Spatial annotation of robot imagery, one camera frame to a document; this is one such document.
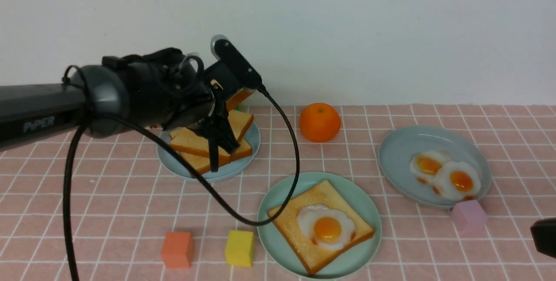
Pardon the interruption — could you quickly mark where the toast slice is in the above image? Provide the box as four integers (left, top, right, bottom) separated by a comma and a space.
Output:
169, 128, 252, 174
226, 88, 255, 111
273, 179, 381, 276
169, 109, 254, 173

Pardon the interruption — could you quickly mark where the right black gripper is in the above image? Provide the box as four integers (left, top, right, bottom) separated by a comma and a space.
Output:
530, 218, 556, 259

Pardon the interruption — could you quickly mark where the grey-blue egg plate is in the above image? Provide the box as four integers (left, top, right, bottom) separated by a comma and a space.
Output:
377, 126, 492, 208

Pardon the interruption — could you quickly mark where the yellow cube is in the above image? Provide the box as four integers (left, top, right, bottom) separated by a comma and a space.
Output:
225, 230, 255, 267

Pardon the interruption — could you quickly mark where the pink checked tablecloth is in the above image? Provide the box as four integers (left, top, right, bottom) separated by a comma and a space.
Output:
0, 104, 556, 281

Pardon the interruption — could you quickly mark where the blue bread plate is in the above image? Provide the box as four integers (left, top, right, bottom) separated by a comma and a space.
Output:
157, 122, 261, 183

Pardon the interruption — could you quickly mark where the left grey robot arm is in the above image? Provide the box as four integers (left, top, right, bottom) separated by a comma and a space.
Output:
0, 48, 243, 151

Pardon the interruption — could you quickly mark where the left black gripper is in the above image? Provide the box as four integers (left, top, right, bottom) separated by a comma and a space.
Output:
103, 48, 242, 172

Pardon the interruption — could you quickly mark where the orange mandarin fruit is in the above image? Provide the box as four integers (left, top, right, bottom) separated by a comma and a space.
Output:
299, 102, 341, 143

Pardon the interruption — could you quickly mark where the pink cube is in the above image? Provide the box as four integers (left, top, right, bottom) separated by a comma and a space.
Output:
450, 200, 488, 235

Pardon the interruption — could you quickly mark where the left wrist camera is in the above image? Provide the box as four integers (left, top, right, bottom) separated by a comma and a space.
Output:
211, 34, 264, 91

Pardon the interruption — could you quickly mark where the green centre plate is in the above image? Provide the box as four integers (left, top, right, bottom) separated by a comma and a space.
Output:
258, 172, 383, 281

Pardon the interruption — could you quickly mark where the orange cube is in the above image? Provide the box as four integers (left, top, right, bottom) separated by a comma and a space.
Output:
161, 231, 195, 269

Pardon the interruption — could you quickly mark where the fried egg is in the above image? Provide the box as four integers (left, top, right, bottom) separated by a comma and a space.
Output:
409, 150, 452, 184
296, 205, 356, 251
432, 162, 481, 202

